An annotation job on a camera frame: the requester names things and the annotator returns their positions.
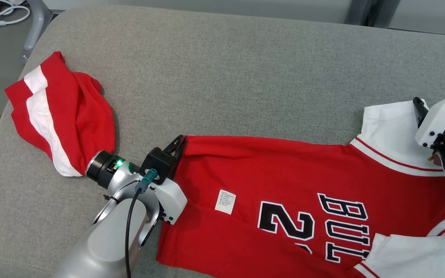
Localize red shorts with white stripes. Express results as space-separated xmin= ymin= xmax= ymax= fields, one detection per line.
xmin=4 ymin=51 xmax=117 ymax=178

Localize left teal-plug black cable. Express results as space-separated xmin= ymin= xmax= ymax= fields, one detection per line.
xmin=124 ymin=168 xmax=160 ymax=278

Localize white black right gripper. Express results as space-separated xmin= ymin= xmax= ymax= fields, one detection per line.
xmin=413 ymin=91 xmax=445 ymax=173

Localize grey metal stand leg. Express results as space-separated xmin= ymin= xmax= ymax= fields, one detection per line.
xmin=19 ymin=0 xmax=54 ymax=65

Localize grey partition post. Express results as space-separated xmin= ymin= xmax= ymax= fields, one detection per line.
xmin=344 ymin=0 xmax=401 ymax=28

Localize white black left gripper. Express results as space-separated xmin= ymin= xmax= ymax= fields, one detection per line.
xmin=86 ymin=134 xmax=188 ymax=226

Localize red white Bulls jersey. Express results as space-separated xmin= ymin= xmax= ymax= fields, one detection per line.
xmin=156 ymin=99 xmax=445 ymax=278

